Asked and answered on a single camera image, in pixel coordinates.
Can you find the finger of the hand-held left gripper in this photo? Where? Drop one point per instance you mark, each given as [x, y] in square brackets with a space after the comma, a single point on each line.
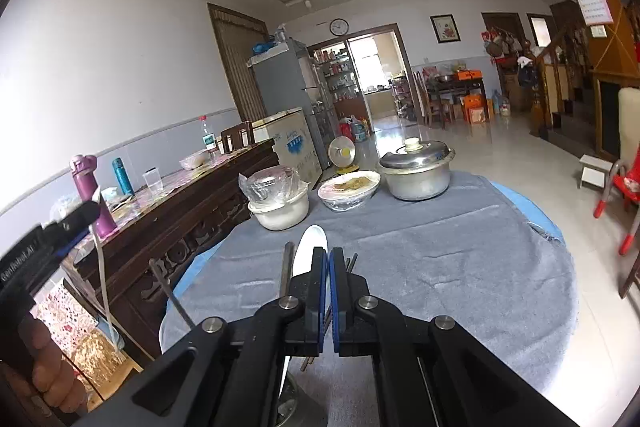
[75, 219]

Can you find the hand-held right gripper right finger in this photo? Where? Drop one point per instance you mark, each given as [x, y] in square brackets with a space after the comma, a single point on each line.
[338, 297]

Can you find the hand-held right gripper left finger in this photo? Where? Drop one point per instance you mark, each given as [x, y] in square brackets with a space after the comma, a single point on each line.
[322, 292]

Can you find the white ceramic spoon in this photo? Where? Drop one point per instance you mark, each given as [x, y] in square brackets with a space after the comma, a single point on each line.
[311, 247]

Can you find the person's left hand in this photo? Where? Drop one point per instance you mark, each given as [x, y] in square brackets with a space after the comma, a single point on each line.
[50, 372]

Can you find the purple water bottle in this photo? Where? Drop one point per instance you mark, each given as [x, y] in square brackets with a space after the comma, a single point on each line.
[92, 192]

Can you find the teal water bottle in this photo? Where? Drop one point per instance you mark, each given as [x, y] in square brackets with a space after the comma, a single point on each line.
[122, 177]

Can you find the clear plastic cup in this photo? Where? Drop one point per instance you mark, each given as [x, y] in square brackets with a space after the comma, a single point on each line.
[152, 181]

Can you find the white bowl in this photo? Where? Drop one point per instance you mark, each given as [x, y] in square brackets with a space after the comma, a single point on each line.
[280, 214]

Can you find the carved wooden sideboard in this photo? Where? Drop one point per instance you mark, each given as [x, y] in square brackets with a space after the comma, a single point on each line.
[165, 227]

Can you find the plastic-wrapped plate of food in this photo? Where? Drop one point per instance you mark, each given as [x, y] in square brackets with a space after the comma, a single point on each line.
[350, 192]

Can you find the grey tablecloth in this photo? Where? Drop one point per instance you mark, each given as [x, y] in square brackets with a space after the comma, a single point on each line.
[450, 257]

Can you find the gold tinsel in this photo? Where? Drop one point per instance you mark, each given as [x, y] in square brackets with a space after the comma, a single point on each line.
[97, 357]

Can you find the plastic bag of food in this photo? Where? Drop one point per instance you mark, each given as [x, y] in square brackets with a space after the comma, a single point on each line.
[194, 161]

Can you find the aluminium pot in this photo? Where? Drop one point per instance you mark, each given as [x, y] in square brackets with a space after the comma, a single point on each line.
[417, 184]

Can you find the small white fan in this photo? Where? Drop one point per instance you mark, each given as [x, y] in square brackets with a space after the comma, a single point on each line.
[342, 154]

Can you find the white chest freezer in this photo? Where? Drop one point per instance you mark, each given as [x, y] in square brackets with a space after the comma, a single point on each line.
[295, 142]

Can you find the clear red-capped water bottle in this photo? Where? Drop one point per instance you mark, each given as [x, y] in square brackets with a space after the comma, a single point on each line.
[208, 139]

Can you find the aluminium pot lid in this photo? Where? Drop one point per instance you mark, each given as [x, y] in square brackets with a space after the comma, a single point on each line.
[417, 154]

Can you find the blue water jug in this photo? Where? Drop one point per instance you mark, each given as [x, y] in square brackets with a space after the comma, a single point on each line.
[359, 132]

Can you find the glass display cabinet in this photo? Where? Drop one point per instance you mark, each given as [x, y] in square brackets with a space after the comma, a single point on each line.
[337, 82]

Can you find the blue tablecloth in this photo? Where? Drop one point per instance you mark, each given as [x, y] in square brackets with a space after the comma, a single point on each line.
[530, 207]

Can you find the grey refrigerator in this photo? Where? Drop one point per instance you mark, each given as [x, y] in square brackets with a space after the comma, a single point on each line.
[280, 77]

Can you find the brown bamboo door curtain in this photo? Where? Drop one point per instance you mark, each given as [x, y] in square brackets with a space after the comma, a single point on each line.
[235, 57]

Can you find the dark wooden dining table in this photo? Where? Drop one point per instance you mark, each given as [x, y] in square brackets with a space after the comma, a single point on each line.
[460, 87]

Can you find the orange box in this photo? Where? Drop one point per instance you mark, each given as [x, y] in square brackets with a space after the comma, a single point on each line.
[467, 75]

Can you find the white step stool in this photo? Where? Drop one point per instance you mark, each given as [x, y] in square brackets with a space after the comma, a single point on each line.
[595, 169]

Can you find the wooden staircase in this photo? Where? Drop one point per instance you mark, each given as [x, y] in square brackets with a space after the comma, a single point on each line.
[565, 97]

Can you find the red child chair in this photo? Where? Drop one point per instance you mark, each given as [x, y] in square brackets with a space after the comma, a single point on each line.
[627, 184]

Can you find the round wall clock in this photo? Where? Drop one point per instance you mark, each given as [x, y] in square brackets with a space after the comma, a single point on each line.
[339, 27]

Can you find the framed wall picture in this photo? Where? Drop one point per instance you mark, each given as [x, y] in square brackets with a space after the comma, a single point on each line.
[445, 29]

